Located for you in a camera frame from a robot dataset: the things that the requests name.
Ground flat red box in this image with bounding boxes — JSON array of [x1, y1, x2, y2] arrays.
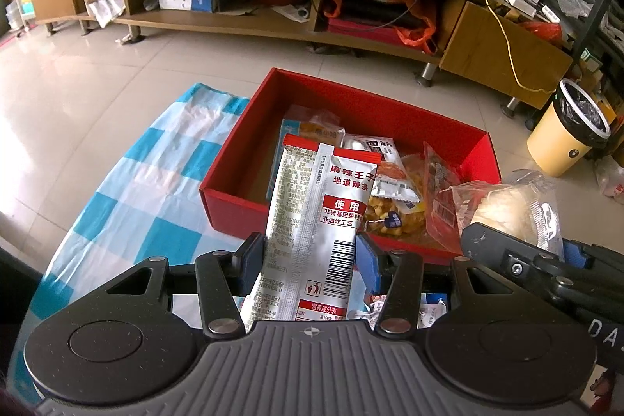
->
[[327, 18, 426, 47]]

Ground beige trash bin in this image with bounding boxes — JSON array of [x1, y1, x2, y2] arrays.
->
[[526, 78, 613, 177]]

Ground silver printed snack packet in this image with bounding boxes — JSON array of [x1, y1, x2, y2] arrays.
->
[[239, 134, 382, 333]]

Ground orange plastic bag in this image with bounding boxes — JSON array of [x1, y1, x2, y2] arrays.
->
[[324, 0, 440, 55]]

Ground red plastic bag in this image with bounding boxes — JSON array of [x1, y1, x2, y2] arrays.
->
[[523, 21, 569, 45]]

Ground white bun packet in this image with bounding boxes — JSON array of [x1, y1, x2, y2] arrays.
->
[[448, 169, 560, 252]]

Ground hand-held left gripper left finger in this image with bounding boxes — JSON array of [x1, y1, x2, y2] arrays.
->
[[73, 232, 267, 341]]

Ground red cardboard box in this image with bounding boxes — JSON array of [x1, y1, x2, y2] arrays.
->
[[199, 67, 503, 267]]

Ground clear packet with red label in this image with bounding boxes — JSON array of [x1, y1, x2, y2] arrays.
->
[[423, 142, 465, 247]]

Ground blue white snack packet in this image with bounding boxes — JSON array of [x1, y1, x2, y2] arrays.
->
[[363, 292, 452, 330]]

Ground yellow puffed snack bag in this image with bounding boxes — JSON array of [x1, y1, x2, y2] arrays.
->
[[365, 153, 431, 242]]

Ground yellow cable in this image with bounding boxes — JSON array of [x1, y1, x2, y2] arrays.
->
[[389, 0, 557, 94]]

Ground wooden television stand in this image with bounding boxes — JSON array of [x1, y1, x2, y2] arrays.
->
[[28, 0, 574, 111]]

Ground clear plastic bag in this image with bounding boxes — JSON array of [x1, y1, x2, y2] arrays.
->
[[594, 155, 624, 201]]

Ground brown bread packet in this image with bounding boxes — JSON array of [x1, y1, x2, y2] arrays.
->
[[296, 113, 343, 145]]

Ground white spicy strip packet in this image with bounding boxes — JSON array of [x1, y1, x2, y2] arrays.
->
[[342, 135, 397, 165]]

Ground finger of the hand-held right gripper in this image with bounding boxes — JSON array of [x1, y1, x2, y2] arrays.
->
[[564, 239, 624, 274], [461, 222, 587, 306]]

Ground blue checkered mat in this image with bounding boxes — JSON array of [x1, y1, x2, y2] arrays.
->
[[10, 83, 454, 400]]

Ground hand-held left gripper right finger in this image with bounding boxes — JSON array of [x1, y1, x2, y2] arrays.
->
[[357, 233, 494, 335]]

